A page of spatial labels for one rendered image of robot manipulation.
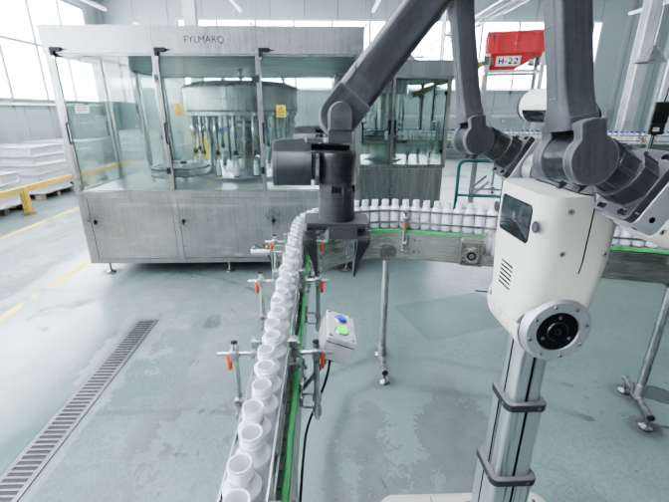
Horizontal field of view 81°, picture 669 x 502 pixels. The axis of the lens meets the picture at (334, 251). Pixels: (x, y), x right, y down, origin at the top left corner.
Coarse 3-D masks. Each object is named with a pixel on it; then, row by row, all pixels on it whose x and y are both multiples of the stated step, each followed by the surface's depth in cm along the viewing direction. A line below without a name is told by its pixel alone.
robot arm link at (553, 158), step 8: (560, 136) 64; (568, 136) 61; (552, 144) 63; (560, 144) 61; (568, 144) 59; (544, 152) 65; (552, 152) 63; (560, 152) 60; (624, 152) 60; (544, 160) 64; (552, 160) 62; (560, 160) 60; (544, 168) 65; (552, 168) 63; (560, 168) 61; (552, 176) 65; (560, 176) 62; (560, 184) 66; (576, 184) 61
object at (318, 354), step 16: (272, 240) 183; (320, 240) 183; (320, 256) 187; (272, 272) 141; (304, 272) 140; (320, 272) 190; (256, 288) 142; (304, 288) 142; (320, 288) 144; (320, 304) 146; (320, 320) 148; (224, 352) 99; (240, 352) 99; (256, 352) 99; (304, 352) 100; (320, 352) 99; (240, 384) 103; (240, 400) 103; (320, 400) 105; (320, 416) 107
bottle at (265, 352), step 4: (268, 344) 88; (260, 348) 87; (264, 348) 88; (268, 348) 88; (272, 348) 87; (260, 352) 85; (264, 352) 88; (268, 352) 88; (272, 352) 85; (260, 356) 85; (264, 356) 85; (268, 356) 85; (272, 356) 86; (260, 360) 85; (272, 360) 85; (276, 360) 88; (256, 364) 87; (276, 364) 87; (280, 364) 88; (256, 368) 86; (276, 368) 86; (280, 368) 87; (256, 372) 86; (280, 372) 87; (256, 376) 86; (280, 376) 88
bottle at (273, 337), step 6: (276, 330) 93; (270, 336) 93; (276, 336) 94; (270, 342) 90; (276, 342) 91; (276, 348) 91; (282, 348) 92; (276, 354) 91; (282, 354) 92; (282, 360) 92; (282, 366) 92; (282, 372) 93; (282, 378) 93
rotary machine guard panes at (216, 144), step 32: (64, 64) 351; (96, 64) 351; (128, 64) 352; (160, 64) 353; (192, 64) 354; (224, 64) 355; (288, 64) 356; (320, 64) 357; (352, 64) 358; (64, 96) 359; (96, 96) 360; (128, 96) 361; (192, 96) 363; (224, 96) 364; (256, 96) 364; (288, 96) 365; (320, 96) 366; (96, 128) 370; (128, 128) 371; (160, 128) 372; (192, 128) 372; (224, 128) 373; (256, 128) 374; (288, 128) 375; (320, 128) 376; (96, 160) 379; (128, 160) 380; (160, 160) 381; (192, 160) 382; (224, 160) 383; (256, 160) 384
